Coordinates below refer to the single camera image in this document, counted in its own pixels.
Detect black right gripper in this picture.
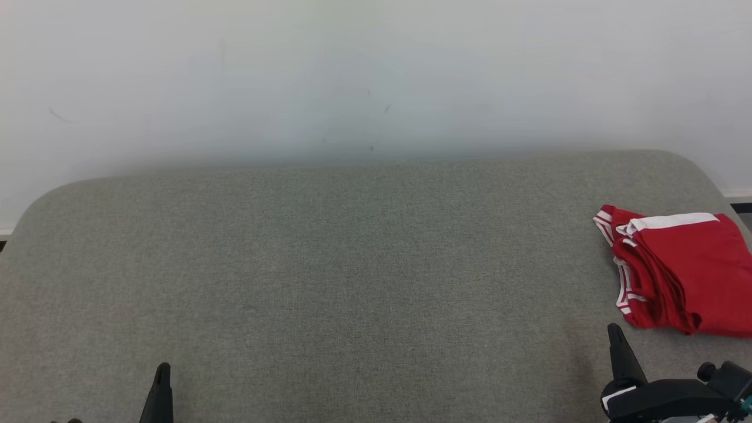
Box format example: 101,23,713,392
600,323,752,421

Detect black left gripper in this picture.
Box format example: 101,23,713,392
50,362,174,423

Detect red shorts with white stripe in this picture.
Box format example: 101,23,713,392
623,212,752,339

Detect red jersey with number print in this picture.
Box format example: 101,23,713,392
592,204,703,335

